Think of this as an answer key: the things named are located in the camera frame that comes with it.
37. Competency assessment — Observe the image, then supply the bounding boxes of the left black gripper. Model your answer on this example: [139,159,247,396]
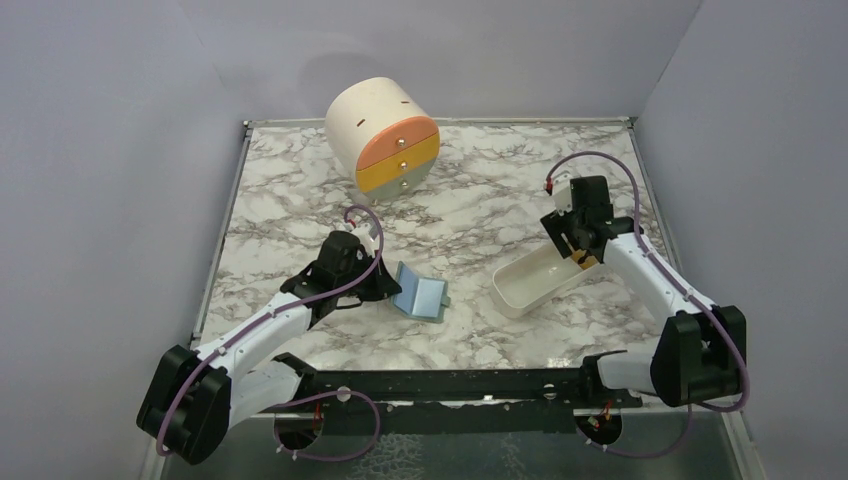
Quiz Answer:
[336,250,402,302]

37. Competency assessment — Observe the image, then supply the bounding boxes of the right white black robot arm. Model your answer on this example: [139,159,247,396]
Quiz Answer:
[540,176,746,407]

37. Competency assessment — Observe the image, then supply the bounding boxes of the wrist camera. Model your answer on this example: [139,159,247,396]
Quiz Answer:
[351,223,379,257]
[547,175,573,214]

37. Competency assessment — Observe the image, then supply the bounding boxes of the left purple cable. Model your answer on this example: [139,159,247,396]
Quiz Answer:
[155,203,386,458]

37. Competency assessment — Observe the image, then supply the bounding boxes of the purple cable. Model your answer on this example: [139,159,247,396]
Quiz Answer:
[545,150,753,414]
[155,203,386,458]

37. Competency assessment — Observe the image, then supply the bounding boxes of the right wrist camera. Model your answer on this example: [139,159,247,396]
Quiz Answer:
[547,175,573,214]

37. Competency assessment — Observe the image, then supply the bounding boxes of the green card holder wallet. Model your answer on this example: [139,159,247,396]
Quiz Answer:
[390,262,451,323]

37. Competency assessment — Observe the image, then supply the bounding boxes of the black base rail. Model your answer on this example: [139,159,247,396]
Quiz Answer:
[270,352,643,439]

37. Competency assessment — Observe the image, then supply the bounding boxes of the gold credit card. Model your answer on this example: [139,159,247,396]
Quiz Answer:
[570,250,598,270]

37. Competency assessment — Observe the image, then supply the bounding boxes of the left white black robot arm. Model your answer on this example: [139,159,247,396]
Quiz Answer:
[136,228,401,465]

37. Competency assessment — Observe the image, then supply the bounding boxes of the white plastic tray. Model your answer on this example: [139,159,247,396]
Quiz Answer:
[490,244,605,319]

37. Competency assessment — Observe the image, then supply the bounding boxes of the round cream drawer cabinet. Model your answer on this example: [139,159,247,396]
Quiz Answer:
[324,77,441,202]

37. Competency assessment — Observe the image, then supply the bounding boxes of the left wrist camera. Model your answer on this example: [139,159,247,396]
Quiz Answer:
[351,223,379,257]

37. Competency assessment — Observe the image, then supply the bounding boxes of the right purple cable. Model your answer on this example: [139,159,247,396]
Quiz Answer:
[545,150,753,414]

